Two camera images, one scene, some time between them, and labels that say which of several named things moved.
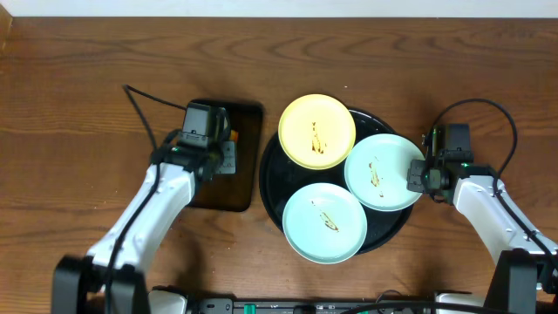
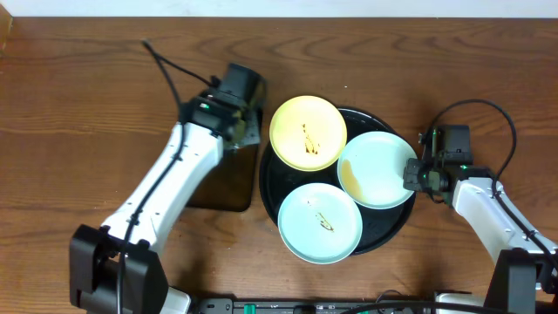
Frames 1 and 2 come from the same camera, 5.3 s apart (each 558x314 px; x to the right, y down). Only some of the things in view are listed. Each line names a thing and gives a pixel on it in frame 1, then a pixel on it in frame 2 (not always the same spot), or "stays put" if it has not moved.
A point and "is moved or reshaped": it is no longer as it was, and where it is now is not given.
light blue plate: x=324 y=223 stays put
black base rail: x=333 y=306 stays put
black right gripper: x=412 y=180 stays put
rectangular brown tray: x=235 y=191 stays put
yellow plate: x=316 y=132 is moved or reshaped
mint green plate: x=376 y=172 is moved or reshaped
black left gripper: x=224 y=142 -> x=246 y=132
